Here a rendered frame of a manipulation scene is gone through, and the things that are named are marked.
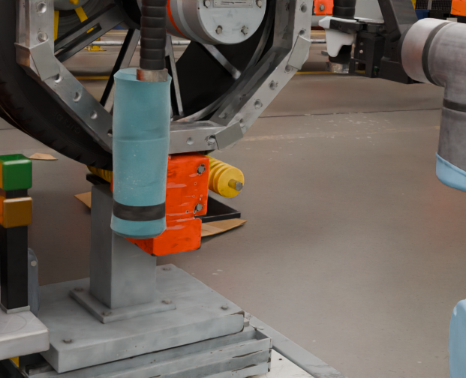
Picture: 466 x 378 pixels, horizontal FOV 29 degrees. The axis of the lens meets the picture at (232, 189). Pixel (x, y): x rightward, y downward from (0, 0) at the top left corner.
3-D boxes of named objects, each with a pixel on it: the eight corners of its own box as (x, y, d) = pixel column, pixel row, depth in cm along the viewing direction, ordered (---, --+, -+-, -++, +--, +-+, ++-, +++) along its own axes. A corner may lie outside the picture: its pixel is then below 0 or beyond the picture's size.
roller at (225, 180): (172, 162, 191) (172, 135, 190) (251, 200, 168) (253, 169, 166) (147, 165, 188) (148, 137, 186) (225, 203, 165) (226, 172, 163)
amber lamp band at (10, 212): (22, 217, 123) (22, 188, 122) (33, 226, 120) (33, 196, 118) (-7, 220, 121) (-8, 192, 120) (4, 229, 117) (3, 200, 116)
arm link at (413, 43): (425, 21, 123) (474, 21, 129) (400, 17, 127) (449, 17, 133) (417, 87, 126) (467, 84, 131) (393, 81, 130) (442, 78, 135)
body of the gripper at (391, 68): (344, 72, 140) (398, 85, 130) (348, 15, 137) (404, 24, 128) (380, 70, 144) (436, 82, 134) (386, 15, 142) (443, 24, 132)
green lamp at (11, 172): (22, 181, 121) (22, 152, 120) (33, 189, 118) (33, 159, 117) (-8, 184, 119) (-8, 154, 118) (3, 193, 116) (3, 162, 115)
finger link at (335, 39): (304, 52, 146) (347, 61, 139) (307, 15, 144) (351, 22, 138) (318, 52, 148) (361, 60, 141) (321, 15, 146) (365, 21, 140)
